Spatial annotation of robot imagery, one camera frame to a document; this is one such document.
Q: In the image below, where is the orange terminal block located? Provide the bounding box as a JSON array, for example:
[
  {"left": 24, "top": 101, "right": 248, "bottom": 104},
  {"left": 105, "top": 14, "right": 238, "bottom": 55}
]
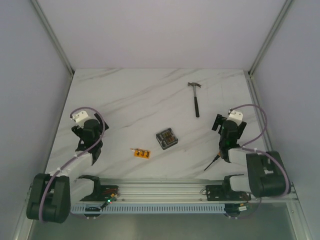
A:
[{"left": 130, "top": 148, "right": 151, "bottom": 160}]

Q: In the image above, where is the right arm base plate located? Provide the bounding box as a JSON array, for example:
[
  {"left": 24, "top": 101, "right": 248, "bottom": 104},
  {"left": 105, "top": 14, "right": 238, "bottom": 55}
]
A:
[{"left": 205, "top": 185, "right": 252, "bottom": 202}]

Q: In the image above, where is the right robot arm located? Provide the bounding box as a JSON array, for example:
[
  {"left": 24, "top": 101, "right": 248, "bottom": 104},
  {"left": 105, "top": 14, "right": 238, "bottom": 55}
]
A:
[{"left": 207, "top": 111, "right": 292, "bottom": 201}]

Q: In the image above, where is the orange handled screwdriver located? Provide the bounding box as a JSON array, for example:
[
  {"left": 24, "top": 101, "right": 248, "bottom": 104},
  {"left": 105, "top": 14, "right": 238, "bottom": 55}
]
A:
[{"left": 204, "top": 153, "right": 221, "bottom": 171}]

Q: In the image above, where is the white cable duct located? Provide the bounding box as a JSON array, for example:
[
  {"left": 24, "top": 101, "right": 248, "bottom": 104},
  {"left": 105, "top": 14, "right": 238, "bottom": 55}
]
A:
[{"left": 69, "top": 204, "right": 252, "bottom": 215}]

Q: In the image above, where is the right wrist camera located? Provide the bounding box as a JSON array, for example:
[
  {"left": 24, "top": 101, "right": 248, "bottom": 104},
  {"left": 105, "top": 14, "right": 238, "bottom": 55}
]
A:
[{"left": 227, "top": 109, "right": 244, "bottom": 125}]

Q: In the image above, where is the claw hammer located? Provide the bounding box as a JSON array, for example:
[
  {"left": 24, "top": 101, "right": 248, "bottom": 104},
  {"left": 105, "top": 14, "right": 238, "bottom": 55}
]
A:
[{"left": 187, "top": 82, "right": 202, "bottom": 118}]

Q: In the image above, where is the black fuse box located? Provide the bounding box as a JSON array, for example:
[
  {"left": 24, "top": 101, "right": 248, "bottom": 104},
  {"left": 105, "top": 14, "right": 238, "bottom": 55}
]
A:
[{"left": 155, "top": 127, "right": 180, "bottom": 151}]

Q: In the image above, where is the aluminium rail frame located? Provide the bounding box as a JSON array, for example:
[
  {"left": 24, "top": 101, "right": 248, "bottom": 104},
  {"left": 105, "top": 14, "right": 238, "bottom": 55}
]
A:
[{"left": 24, "top": 178, "right": 299, "bottom": 202}]

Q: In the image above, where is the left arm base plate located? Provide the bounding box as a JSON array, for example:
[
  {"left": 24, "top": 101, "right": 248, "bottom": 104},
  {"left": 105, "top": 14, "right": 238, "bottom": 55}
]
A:
[{"left": 80, "top": 185, "right": 119, "bottom": 202}]

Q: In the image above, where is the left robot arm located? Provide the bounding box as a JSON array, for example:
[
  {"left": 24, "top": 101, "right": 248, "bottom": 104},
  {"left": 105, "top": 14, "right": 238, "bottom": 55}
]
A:
[{"left": 26, "top": 108, "right": 109, "bottom": 223}]

